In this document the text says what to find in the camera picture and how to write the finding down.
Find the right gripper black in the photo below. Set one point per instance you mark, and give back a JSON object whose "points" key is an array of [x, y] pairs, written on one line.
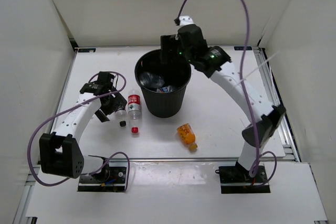
{"points": [[170, 43]]}

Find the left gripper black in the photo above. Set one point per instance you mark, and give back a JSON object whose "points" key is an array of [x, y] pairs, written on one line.
{"points": [[118, 102]]}

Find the pepsi bottle black cap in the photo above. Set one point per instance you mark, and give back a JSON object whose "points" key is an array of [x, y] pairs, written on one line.
{"points": [[121, 116]]}

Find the red label water bottle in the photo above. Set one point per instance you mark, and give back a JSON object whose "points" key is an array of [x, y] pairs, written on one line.
{"points": [[134, 110]]}

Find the black plastic waste bin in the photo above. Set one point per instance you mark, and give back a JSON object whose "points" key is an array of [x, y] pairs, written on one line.
{"points": [[163, 86]]}

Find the clear unlabelled plastic bottle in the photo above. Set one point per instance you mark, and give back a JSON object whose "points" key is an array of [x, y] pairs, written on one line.
{"points": [[151, 81]]}

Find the clear bottle colourful label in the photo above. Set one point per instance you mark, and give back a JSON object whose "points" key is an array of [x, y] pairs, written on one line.
{"points": [[166, 89]]}

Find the orange juice bottle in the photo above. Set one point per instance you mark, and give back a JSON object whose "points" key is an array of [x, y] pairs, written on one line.
{"points": [[187, 137]]}

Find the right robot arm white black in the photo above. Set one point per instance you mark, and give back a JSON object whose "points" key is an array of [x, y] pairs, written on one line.
{"points": [[216, 64]]}

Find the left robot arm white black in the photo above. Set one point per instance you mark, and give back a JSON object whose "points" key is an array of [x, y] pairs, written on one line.
{"points": [[60, 153]]}

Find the white zip tie right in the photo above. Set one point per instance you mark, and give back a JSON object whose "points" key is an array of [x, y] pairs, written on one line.
{"points": [[258, 67]]}

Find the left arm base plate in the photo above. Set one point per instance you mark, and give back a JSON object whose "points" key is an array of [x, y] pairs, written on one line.
{"points": [[112, 180]]}

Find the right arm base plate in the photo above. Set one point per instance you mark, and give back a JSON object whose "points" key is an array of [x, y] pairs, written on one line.
{"points": [[234, 182]]}

